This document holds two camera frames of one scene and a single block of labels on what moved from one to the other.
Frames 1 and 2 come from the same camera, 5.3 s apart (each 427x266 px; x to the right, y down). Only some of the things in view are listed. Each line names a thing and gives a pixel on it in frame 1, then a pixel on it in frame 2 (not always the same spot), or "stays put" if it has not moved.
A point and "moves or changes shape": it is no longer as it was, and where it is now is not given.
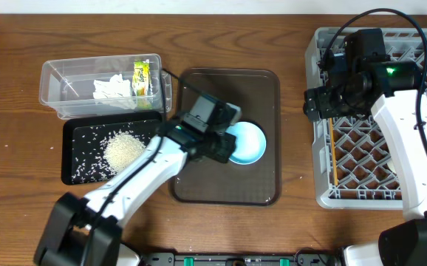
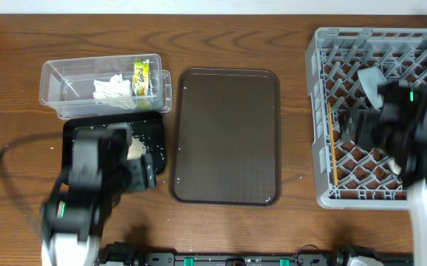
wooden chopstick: [335, 176] stays put
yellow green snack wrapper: [141, 78] stays put
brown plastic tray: [256, 92] stays put
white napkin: [114, 88] stays put
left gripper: [227, 145] to [141, 173]
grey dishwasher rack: [357, 165] stays put
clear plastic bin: [106, 85] stays put
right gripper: [319, 103] to [367, 118]
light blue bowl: [250, 142] moves or changes shape
